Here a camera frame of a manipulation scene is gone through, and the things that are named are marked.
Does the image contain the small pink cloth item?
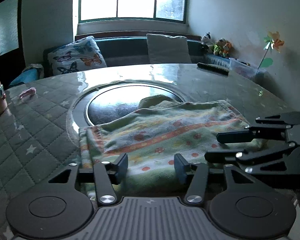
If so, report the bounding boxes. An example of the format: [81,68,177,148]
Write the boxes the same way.
[19,87,37,99]

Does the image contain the dark door with glass pane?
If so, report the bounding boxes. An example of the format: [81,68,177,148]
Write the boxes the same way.
[0,0,24,88]

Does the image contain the black remote control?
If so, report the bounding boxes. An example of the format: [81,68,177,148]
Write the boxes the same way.
[197,62,229,75]

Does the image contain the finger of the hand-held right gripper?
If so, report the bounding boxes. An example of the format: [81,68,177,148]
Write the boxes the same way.
[204,142,298,174]
[216,114,290,144]

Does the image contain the plush toy in green shirt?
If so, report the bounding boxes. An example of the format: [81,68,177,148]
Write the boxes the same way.
[212,39,225,56]

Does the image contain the quilted star table cover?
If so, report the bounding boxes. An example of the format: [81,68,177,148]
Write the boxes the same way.
[0,64,300,240]

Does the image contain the black and white plush cow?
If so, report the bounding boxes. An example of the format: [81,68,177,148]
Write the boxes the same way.
[201,32,213,53]

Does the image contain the plain grey pillow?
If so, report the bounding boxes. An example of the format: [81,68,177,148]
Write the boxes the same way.
[146,34,192,64]

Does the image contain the patterned pastel garment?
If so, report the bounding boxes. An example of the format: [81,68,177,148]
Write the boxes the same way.
[79,95,268,200]

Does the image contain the butterfly print pillow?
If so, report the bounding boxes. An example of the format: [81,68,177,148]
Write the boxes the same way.
[48,36,107,75]

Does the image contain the blue corner sofa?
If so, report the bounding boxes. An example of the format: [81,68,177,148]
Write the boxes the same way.
[9,36,240,88]

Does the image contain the clear plastic storage box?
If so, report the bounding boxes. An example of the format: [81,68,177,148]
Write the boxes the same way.
[229,57,268,80]

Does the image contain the colourful toy pinwheel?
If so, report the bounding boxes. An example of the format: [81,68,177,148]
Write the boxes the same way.
[257,31,284,70]

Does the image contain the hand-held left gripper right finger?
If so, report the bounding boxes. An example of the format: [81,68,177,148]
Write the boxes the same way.
[174,154,270,205]

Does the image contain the orange plush toy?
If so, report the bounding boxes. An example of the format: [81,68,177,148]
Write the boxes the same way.
[222,41,233,58]

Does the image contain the crumpled blanket on sofa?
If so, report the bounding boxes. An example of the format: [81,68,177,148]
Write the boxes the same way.
[25,64,44,78]

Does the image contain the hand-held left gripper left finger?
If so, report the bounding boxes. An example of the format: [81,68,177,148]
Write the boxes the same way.
[27,153,128,205]

